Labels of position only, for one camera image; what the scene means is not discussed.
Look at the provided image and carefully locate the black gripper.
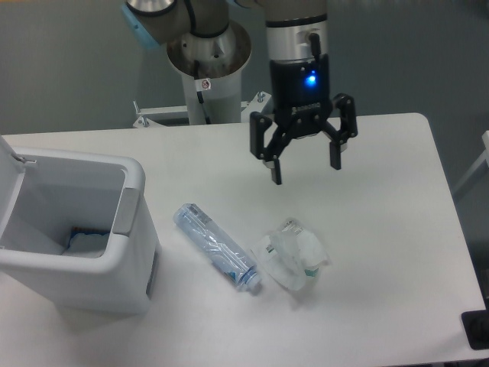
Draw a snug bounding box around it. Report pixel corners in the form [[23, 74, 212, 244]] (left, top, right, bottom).
[[249, 54, 359, 186]]

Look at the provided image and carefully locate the clear plastic wrapper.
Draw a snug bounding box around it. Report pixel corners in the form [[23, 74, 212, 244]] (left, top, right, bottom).
[[251, 217, 329, 291]]

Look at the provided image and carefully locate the crushed clear plastic bottle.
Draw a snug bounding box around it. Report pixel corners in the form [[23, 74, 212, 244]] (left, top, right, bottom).
[[173, 203, 261, 294]]

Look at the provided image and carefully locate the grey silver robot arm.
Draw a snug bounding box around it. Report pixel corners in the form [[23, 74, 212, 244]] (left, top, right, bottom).
[[121, 1, 358, 184]]

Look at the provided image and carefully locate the white trash in can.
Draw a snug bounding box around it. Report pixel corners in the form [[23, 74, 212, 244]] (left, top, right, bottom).
[[61, 227, 110, 258]]

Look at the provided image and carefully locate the white open trash can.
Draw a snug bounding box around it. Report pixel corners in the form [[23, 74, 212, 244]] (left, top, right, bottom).
[[1, 141, 160, 314]]

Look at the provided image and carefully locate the black device at table edge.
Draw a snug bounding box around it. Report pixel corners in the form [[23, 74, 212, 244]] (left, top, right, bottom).
[[461, 310, 488, 350]]

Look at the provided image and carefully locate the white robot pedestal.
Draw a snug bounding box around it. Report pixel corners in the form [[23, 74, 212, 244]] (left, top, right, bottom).
[[132, 20, 274, 129]]

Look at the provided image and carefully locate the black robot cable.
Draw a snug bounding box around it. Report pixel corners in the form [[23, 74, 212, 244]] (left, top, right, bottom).
[[193, 60, 212, 125]]

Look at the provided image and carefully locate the white frame at right edge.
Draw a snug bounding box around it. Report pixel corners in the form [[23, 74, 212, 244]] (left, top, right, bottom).
[[452, 131, 488, 201]]

